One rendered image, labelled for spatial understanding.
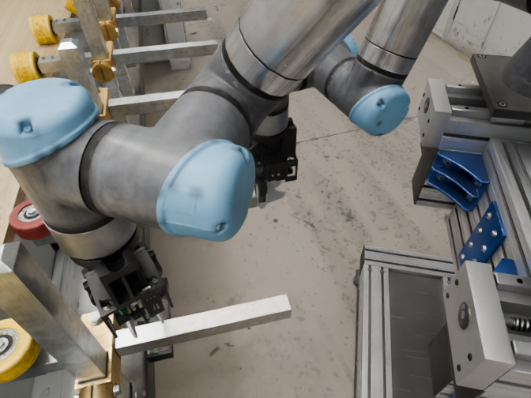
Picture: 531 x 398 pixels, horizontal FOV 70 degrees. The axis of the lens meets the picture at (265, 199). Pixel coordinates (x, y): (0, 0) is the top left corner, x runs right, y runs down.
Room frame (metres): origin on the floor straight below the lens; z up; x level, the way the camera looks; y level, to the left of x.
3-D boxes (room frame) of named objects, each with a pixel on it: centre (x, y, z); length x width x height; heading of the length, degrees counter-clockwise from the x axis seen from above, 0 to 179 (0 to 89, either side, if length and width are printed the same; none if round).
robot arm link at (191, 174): (0.23, 0.06, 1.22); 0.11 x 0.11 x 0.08; 73
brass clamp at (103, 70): (0.95, 0.43, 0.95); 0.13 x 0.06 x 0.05; 13
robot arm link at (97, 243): (0.24, 0.16, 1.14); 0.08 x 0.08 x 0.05
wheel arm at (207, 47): (0.98, 0.38, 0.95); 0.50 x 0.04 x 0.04; 103
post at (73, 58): (0.68, 0.36, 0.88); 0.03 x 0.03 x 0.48; 13
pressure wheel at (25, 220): (0.45, 0.42, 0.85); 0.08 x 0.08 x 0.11
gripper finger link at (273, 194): (0.54, -0.01, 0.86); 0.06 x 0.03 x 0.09; 103
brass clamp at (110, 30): (1.19, 0.48, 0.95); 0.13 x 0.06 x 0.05; 13
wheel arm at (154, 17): (1.22, 0.43, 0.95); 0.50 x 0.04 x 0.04; 103
